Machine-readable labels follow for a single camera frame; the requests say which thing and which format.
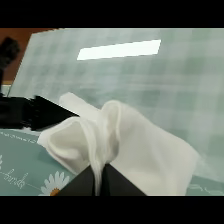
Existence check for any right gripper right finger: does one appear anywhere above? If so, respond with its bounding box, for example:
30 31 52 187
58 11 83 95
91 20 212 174
100 162 148 197

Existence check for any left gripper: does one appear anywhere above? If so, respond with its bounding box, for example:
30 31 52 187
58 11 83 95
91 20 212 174
0 95 80 132

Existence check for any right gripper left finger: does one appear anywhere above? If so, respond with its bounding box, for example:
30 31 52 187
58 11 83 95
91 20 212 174
57 165 96 197

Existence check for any white garment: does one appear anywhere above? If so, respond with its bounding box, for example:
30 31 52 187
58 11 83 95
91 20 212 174
36 91 201 197

